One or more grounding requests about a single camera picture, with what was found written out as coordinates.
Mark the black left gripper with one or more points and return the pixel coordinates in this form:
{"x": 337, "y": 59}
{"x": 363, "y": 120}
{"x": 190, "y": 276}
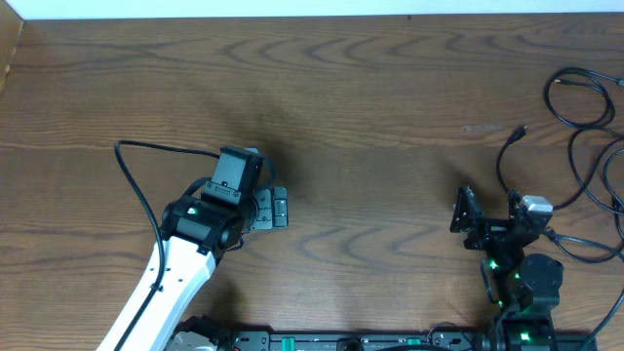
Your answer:
{"x": 275, "y": 209}

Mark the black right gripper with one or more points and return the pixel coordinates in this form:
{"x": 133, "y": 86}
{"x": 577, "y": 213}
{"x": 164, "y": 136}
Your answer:
{"x": 490, "y": 231}

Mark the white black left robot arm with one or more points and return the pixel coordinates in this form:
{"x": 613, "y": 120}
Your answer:
{"x": 210, "y": 218}

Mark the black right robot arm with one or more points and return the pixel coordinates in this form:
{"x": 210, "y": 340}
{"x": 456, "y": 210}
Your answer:
{"x": 525, "y": 287}

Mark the brown cardboard panel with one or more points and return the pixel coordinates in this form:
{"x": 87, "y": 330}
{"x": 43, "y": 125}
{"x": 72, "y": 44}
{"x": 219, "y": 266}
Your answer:
{"x": 11, "y": 25}

